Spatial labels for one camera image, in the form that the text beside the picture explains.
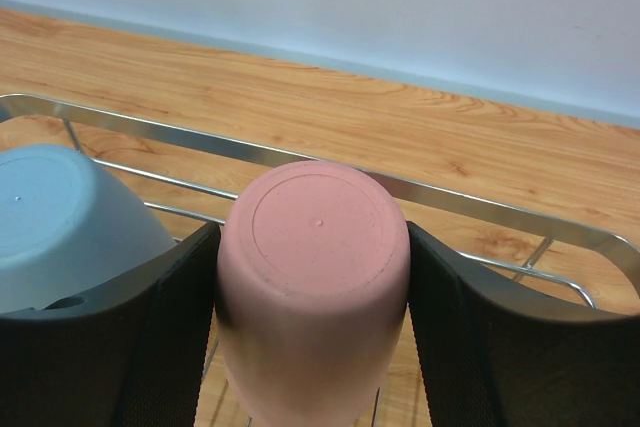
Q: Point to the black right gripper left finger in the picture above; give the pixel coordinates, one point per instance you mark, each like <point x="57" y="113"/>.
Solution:
<point x="129" y="352"/>

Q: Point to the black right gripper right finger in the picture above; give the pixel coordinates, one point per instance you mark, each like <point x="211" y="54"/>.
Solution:
<point x="494" y="352"/>

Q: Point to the blue plastic cup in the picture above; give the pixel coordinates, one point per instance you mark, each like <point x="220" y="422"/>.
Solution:
<point x="68" y="225"/>

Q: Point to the pink plastic cup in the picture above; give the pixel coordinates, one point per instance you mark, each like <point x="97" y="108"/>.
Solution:
<point x="313" y="274"/>

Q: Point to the metal wire dish rack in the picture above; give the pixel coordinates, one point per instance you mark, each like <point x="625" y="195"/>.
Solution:
<point x="190" y="174"/>

